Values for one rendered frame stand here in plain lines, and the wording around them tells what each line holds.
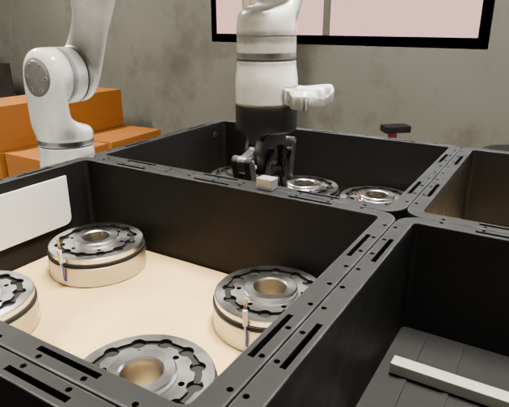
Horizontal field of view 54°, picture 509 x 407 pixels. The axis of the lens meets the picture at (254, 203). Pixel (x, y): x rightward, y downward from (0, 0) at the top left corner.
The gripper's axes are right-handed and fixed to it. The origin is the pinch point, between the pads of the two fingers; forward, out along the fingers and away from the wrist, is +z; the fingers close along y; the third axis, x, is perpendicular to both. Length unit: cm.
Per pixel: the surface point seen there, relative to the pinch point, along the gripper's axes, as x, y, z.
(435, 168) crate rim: 19.8, -3.9, -7.3
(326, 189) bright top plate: 4.5, -10.6, -0.7
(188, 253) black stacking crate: -3.8, 12.6, 1.5
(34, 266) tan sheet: -18.5, 21.6, 2.4
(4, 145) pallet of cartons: -232, -132, 42
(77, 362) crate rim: 9.4, 40.9, -7.3
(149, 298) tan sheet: -2.7, 21.1, 2.5
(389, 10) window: -36, -215, -30
